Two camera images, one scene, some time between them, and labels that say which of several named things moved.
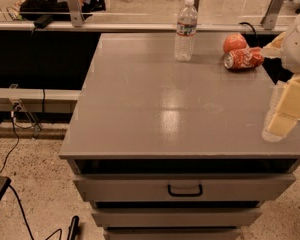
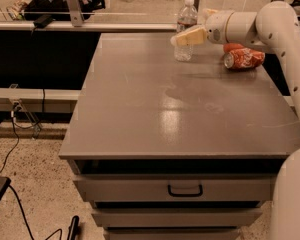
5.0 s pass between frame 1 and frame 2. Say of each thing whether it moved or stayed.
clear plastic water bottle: stayed
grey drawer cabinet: stayed
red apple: stayed
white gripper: moved
